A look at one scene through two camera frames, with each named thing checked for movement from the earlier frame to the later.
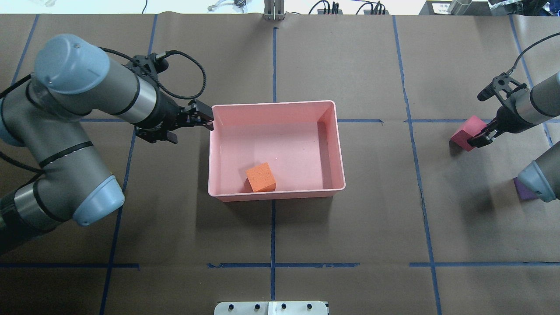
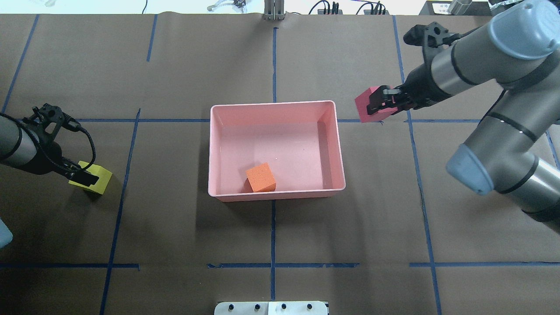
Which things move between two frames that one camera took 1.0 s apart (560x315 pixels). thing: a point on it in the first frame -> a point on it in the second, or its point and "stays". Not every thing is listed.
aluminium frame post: (274, 10) stays
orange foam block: (260, 178) stays
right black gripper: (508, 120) -> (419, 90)
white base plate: (271, 308) stays
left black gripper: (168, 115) -> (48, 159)
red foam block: (469, 129) -> (362, 101)
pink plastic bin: (299, 140) stays
